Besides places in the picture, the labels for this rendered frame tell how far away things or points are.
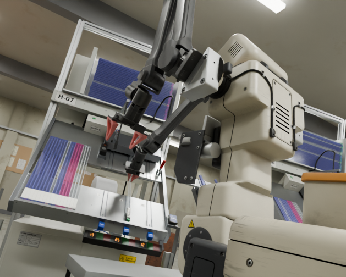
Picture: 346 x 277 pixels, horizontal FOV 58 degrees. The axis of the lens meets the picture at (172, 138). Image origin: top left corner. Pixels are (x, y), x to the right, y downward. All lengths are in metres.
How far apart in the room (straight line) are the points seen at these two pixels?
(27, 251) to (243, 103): 1.29
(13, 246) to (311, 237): 1.47
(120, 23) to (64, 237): 3.31
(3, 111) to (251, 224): 10.34
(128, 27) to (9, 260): 3.45
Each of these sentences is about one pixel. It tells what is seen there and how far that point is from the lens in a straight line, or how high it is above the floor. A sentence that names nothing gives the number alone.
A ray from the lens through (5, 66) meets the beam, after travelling 7.46.
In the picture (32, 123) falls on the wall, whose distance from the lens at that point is 10.69.
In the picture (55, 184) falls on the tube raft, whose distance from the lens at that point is 1.51.
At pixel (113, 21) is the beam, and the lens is 4.46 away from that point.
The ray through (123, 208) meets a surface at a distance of 1.51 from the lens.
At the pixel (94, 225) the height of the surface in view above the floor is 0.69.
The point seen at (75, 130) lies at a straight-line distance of 1.92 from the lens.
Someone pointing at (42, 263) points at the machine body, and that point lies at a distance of 1.75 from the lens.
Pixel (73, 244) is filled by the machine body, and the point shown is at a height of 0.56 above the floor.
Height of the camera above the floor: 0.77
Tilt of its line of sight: 15 degrees up
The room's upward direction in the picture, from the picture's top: 13 degrees clockwise
